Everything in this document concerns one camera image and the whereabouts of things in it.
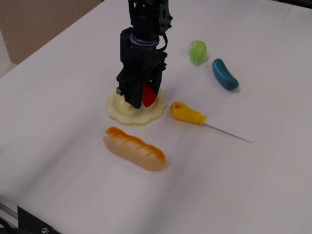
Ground toy bread loaf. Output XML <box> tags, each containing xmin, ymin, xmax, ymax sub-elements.
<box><xmin>103</xmin><ymin>127</ymin><xmax>167</xmax><ymax>171</ymax></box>

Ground aluminium table frame rail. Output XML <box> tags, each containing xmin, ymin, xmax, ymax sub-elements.
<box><xmin>0</xmin><ymin>196</ymin><xmax>18</xmax><ymax>228</ymax></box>

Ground yellow handled toy knife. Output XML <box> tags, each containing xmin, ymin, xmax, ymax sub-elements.
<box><xmin>170</xmin><ymin>102</ymin><xmax>255</xmax><ymax>143</ymax></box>

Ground green toy pear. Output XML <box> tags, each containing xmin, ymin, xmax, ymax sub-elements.
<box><xmin>188</xmin><ymin>40</ymin><xmax>207</xmax><ymax>65</ymax></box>

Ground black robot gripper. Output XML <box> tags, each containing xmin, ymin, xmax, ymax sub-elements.
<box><xmin>117</xmin><ymin>27</ymin><xmax>168</xmax><ymax>109</ymax></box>

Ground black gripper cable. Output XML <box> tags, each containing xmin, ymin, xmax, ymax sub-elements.
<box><xmin>156</xmin><ymin>34</ymin><xmax>169</xmax><ymax>53</ymax></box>

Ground teal toy cucumber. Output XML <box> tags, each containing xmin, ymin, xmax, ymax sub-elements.
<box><xmin>212</xmin><ymin>58</ymin><xmax>239</xmax><ymax>90</ymax></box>

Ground pale yellow scalloped plate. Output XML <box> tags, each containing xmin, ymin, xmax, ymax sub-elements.
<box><xmin>105</xmin><ymin>89</ymin><xmax>167</xmax><ymax>125</ymax></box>

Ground red and white toy sushi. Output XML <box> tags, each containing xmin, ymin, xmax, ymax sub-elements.
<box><xmin>141</xmin><ymin>83</ymin><xmax>156</xmax><ymax>108</ymax></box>

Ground black corner bracket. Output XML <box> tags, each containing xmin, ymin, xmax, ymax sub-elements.
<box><xmin>18</xmin><ymin>206</ymin><xmax>61</xmax><ymax>234</ymax></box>

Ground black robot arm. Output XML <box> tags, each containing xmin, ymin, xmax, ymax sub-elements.
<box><xmin>117</xmin><ymin>0</ymin><xmax>173</xmax><ymax>109</ymax></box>

